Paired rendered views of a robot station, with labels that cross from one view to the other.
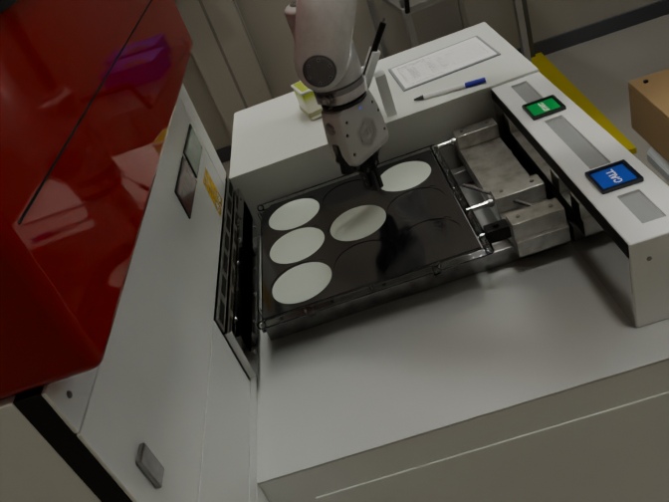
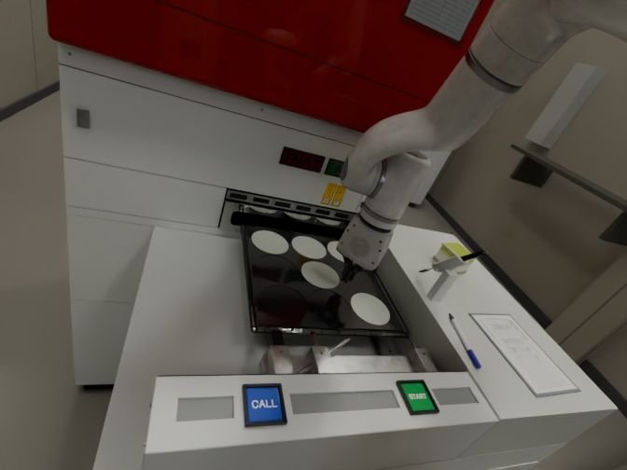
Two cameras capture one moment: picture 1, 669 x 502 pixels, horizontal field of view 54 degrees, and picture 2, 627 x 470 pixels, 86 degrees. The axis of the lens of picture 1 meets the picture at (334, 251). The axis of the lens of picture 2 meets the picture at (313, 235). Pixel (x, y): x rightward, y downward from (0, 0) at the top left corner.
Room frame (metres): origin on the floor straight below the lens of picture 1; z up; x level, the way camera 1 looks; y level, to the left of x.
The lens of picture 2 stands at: (0.55, -0.60, 1.40)
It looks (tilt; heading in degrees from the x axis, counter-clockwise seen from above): 30 degrees down; 58
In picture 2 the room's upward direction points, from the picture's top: 23 degrees clockwise
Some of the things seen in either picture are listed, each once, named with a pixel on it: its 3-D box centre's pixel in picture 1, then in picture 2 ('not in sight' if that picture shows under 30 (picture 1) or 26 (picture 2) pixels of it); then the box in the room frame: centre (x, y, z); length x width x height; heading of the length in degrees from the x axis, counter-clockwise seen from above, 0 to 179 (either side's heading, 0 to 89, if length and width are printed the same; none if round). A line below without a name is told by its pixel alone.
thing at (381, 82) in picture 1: (373, 85); (443, 273); (1.19, -0.19, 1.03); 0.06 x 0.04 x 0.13; 83
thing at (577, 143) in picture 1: (579, 176); (333, 424); (0.85, -0.40, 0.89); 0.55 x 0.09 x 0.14; 173
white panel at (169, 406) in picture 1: (196, 278); (247, 174); (0.79, 0.19, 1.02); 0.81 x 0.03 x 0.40; 173
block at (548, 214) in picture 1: (535, 218); (281, 368); (0.79, -0.30, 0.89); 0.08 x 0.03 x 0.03; 83
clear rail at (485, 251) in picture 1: (373, 288); (247, 267); (0.78, -0.03, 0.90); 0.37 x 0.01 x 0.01; 83
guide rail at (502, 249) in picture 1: (412, 283); not in sight; (0.83, -0.10, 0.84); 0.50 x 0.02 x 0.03; 83
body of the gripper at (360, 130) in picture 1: (351, 124); (367, 238); (1.00, -0.11, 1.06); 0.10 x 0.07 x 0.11; 126
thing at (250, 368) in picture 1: (243, 270); (297, 227); (0.97, 0.16, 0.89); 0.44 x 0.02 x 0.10; 173
